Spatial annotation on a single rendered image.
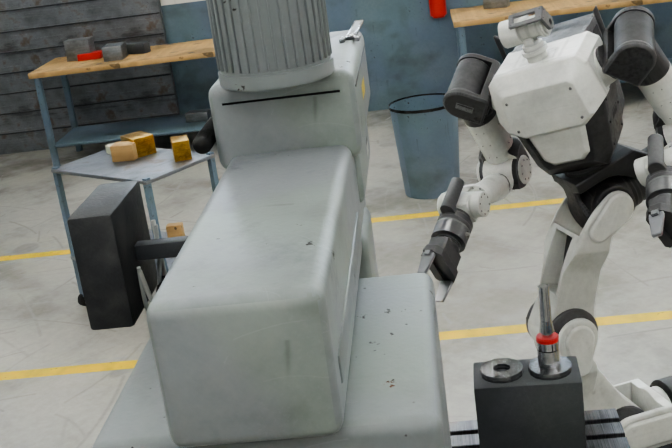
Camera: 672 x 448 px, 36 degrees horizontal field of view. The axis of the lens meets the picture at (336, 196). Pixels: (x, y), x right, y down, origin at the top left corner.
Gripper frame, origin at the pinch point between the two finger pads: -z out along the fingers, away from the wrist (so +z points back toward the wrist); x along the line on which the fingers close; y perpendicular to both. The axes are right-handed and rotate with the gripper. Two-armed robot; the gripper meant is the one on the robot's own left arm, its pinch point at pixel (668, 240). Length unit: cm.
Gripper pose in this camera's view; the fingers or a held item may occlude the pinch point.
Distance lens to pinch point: 227.5
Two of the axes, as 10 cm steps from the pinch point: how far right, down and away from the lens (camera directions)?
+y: 7.8, -3.1, -5.5
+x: -6.0, -6.4, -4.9
